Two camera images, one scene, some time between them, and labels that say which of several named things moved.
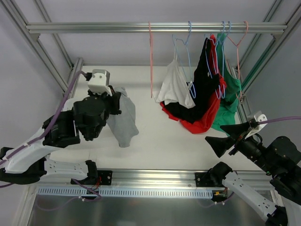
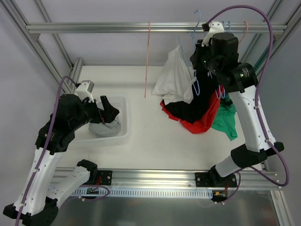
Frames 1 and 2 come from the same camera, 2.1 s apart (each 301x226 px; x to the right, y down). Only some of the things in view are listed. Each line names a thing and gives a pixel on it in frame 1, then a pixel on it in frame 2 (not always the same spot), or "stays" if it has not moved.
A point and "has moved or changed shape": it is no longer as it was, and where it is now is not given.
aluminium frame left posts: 75,69 stays
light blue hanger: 191,83 → 195,83
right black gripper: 238,140 → 197,56
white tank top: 174,87 has moved or changed shape
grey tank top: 124,125 has moved or changed shape
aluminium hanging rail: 156,27 stays
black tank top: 203,88 stays
